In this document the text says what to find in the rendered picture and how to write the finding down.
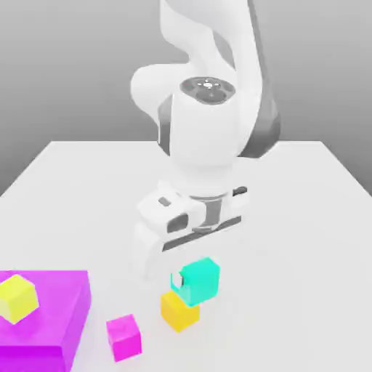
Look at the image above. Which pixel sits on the small magenta cube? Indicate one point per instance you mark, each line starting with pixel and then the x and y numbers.
pixel 124 338

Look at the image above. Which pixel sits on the small orange cube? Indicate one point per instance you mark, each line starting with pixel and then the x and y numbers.
pixel 177 314

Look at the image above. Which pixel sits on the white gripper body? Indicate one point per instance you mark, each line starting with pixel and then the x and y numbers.
pixel 154 255

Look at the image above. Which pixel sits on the large magenta box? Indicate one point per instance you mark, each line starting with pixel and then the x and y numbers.
pixel 55 319

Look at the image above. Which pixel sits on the small teal cube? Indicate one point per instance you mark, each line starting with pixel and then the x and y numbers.
pixel 200 282

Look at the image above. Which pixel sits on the small yellow cube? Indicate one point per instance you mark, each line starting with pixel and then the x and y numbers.
pixel 17 299

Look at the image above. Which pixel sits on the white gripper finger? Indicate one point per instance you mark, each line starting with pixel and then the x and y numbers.
pixel 176 279

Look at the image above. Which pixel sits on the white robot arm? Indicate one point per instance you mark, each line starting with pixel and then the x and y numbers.
pixel 203 133

